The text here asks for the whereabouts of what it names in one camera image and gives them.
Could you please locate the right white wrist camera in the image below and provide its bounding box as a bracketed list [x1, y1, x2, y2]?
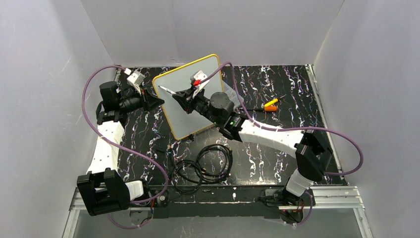
[190, 70, 209, 98]

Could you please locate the yellow handled screwdriver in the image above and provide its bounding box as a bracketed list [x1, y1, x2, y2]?
[264, 95, 286, 107]

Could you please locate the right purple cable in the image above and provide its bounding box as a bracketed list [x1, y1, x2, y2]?
[197, 62, 364, 177]

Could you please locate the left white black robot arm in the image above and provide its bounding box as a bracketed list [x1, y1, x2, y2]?
[77, 81, 164, 216]

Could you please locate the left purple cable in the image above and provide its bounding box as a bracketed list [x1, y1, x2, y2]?
[81, 65, 169, 230]

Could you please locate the coiled black cable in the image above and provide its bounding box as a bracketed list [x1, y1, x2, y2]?
[166, 144, 234, 194]

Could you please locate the orange handled screwdriver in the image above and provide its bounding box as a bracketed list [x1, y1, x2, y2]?
[246, 106, 277, 112]

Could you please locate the purple cable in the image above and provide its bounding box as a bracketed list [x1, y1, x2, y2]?
[197, 62, 364, 177]
[81, 65, 169, 230]

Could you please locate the yellow framed whiteboard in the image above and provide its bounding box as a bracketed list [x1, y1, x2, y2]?
[152, 54, 224, 140]

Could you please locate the black white marker pen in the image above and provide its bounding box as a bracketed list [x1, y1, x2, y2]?
[159, 85, 175, 95]

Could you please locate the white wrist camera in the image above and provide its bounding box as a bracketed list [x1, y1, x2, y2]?
[127, 68, 145, 94]
[190, 70, 209, 98]

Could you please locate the clear plastic screw box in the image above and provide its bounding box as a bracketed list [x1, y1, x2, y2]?
[223, 82, 244, 109]

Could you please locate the aluminium front rail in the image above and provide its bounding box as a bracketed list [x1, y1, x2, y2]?
[62, 185, 373, 238]

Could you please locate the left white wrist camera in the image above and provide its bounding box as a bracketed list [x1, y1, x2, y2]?
[127, 68, 145, 94]

